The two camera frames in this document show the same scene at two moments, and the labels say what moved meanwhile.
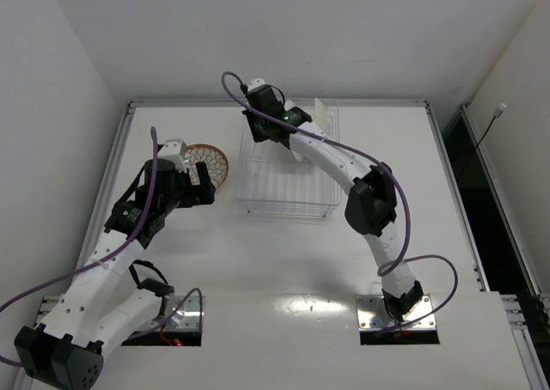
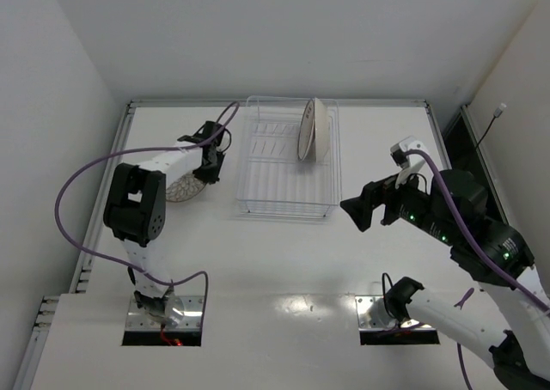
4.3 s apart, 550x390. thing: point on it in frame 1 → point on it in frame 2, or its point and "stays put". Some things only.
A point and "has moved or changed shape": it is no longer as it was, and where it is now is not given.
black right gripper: x=256 y=129 → x=383 y=201
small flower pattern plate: x=215 y=160 has moved or changed shape
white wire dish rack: x=271 y=180 stays put
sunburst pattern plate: x=289 y=105 has moved or changed shape
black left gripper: x=196 y=188 → x=210 y=160
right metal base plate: x=372 y=314 stays put
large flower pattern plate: x=322 y=118 stays put
